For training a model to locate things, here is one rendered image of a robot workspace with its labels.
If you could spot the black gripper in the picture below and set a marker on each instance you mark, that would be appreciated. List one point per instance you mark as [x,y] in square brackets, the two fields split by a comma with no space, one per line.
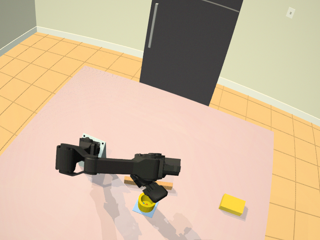
[152,190]

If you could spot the yellow block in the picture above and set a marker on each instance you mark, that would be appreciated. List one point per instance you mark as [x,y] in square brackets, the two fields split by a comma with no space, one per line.
[232,204]

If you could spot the orange rectangular bar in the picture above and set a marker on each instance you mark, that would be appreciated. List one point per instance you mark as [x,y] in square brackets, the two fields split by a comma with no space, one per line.
[166,185]

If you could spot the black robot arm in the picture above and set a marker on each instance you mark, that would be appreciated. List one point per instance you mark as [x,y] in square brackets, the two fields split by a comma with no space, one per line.
[149,167]

